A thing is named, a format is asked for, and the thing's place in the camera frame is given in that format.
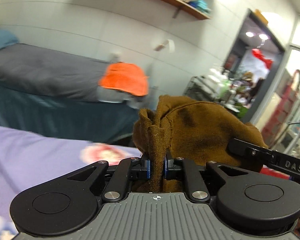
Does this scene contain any dark grey blanket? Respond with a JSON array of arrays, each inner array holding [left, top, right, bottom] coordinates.
[[0, 44, 109, 102]]

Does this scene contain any purple floral bed sheet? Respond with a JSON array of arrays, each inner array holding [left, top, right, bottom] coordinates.
[[0, 126, 141, 239]]

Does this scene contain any grey towel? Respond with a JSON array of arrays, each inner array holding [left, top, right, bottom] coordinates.
[[96, 86, 149, 109]]

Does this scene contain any brown knit sweater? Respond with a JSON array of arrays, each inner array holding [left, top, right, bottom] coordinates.
[[133, 95, 267, 193]]

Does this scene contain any black wire rack shelf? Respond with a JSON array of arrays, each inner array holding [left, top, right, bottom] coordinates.
[[183, 76, 239, 115]]

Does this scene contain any orange towel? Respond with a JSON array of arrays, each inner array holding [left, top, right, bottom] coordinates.
[[98, 62, 148, 96]]

